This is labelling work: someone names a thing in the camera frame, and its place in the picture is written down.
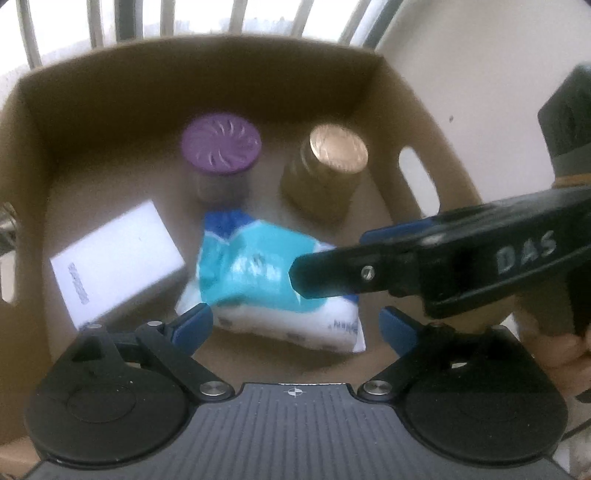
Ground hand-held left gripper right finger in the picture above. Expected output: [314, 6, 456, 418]
[358, 307, 525, 402]

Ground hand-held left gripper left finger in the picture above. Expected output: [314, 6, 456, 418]
[69, 304, 236, 402]

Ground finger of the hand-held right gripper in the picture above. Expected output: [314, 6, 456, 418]
[360, 213, 446, 246]
[288, 240, 419, 298]

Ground blue and white wipes pack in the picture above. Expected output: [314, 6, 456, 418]
[175, 210, 368, 354]

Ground glass jar with gold lid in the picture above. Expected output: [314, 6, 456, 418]
[280, 124, 369, 222]

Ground white rectangular carton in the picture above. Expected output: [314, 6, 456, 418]
[50, 198, 185, 330]

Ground white canister with purple lid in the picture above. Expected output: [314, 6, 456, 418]
[181, 115, 263, 206]

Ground brown cardboard box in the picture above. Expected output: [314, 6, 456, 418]
[0, 34, 485, 457]

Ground person's right hand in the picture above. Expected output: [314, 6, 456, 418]
[524, 320, 591, 402]

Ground metal window railing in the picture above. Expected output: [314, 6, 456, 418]
[14, 0, 416, 70]

